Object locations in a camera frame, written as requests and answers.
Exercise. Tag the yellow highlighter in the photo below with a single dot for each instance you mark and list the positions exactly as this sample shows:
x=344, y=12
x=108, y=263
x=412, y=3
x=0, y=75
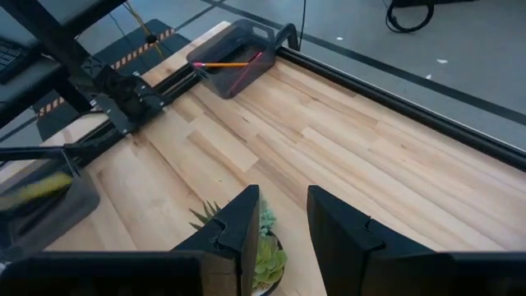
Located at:
x=45, y=187

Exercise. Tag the black keyboard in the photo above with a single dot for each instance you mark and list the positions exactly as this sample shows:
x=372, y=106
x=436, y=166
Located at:
x=10, y=57

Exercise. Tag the hazard striped floor mat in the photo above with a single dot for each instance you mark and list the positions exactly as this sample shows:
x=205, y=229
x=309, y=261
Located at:
x=123, y=49

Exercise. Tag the orange pencil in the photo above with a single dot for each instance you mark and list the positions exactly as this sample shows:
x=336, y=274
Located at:
x=226, y=64

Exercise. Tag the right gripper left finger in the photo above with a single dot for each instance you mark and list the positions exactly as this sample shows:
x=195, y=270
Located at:
x=230, y=246

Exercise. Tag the black equipment case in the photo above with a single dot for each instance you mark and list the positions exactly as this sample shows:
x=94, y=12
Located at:
x=431, y=2

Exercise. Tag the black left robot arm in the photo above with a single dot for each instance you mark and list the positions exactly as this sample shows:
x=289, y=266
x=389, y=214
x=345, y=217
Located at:
x=111, y=82

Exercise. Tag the grey translucent bin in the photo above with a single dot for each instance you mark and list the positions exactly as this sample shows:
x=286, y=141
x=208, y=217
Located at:
x=61, y=222
x=242, y=41

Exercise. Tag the pink pencil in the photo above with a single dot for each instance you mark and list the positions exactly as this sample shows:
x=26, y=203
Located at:
x=246, y=72

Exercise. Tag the potted succulent plant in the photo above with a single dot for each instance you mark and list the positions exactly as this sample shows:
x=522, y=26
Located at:
x=269, y=259

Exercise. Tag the black aluminium table frame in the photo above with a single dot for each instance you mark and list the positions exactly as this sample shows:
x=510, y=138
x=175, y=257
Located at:
x=411, y=111

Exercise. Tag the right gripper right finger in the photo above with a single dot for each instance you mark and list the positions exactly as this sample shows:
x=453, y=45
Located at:
x=361, y=263

